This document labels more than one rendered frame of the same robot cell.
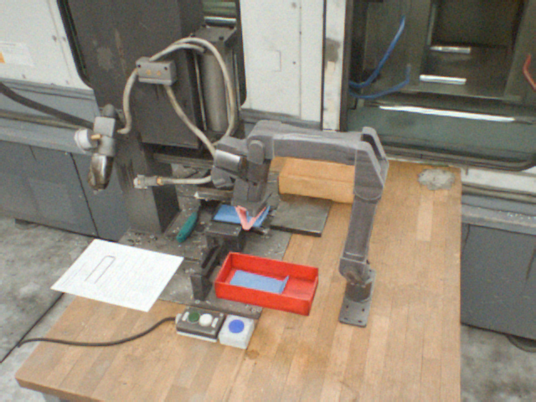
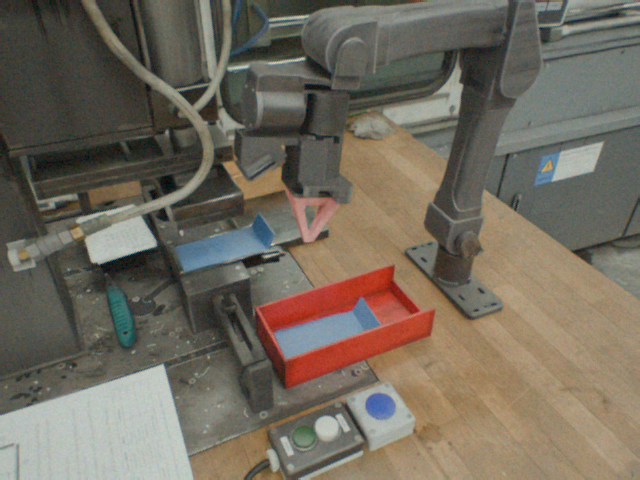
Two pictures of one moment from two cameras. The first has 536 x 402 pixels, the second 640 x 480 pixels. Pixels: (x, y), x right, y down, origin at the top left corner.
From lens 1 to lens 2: 81 cm
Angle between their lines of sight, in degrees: 34
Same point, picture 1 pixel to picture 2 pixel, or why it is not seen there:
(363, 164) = (523, 30)
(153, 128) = (39, 114)
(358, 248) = (475, 196)
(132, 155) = not seen: outside the picture
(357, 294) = (465, 272)
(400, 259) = not seen: hidden behind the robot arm
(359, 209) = (487, 127)
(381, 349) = (548, 322)
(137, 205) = (13, 315)
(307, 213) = (284, 214)
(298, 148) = (413, 38)
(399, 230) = (400, 190)
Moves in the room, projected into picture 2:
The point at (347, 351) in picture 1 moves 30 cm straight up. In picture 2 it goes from (522, 348) to (580, 178)
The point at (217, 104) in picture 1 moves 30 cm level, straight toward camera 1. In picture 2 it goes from (177, 21) to (384, 87)
